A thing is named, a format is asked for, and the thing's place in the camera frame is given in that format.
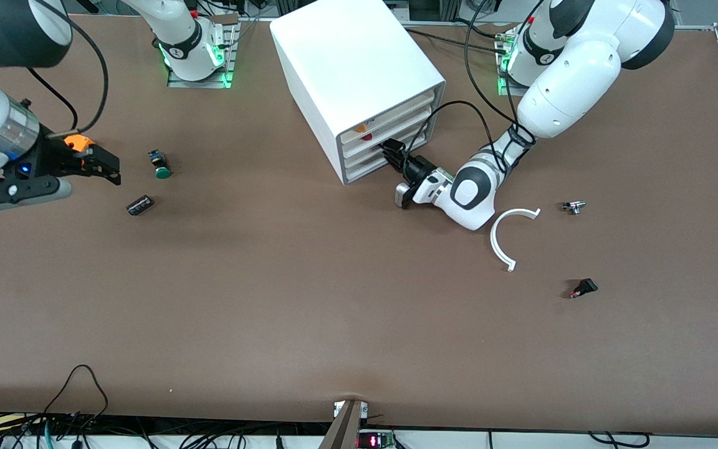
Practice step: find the grey camera mount bar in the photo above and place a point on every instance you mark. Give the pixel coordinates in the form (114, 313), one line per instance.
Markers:
(343, 430)

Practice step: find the orange and black box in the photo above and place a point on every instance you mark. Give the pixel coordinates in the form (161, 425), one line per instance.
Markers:
(78, 142)

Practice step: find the white curved plastic clamp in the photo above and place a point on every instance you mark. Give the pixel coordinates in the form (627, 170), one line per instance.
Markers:
(493, 244)

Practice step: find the white plastic drawer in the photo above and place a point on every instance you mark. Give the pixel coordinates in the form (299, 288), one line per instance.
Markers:
(402, 111)
(359, 148)
(359, 167)

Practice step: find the white drawer cabinet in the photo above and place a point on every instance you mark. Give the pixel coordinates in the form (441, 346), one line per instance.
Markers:
(353, 62)

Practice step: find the small silver metal connector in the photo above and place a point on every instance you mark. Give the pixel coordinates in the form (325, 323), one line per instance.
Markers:
(574, 206)

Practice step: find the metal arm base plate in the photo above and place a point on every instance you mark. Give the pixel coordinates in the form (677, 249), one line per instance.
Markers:
(232, 56)
(501, 81)

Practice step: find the black switch with red end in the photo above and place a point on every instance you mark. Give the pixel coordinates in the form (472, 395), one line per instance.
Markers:
(586, 286)

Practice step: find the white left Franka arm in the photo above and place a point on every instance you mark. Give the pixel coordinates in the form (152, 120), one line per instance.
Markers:
(574, 81)

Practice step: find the small red part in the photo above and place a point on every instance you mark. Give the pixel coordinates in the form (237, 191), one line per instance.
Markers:
(367, 137)

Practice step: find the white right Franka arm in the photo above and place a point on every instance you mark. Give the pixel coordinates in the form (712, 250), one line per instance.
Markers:
(187, 43)

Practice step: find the red LED display board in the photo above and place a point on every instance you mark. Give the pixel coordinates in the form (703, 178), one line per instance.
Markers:
(374, 441)

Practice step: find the green push button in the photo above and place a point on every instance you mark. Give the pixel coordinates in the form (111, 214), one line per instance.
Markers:
(162, 171)

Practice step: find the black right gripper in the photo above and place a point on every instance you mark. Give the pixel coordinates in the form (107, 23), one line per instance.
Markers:
(52, 158)

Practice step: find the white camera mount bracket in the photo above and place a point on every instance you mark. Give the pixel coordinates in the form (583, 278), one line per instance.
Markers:
(338, 408)

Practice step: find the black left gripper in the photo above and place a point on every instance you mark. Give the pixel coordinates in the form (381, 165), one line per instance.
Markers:
(419, 166)

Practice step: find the black cylindrical capacitor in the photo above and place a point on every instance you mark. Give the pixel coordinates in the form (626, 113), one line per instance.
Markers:
(139, 205)

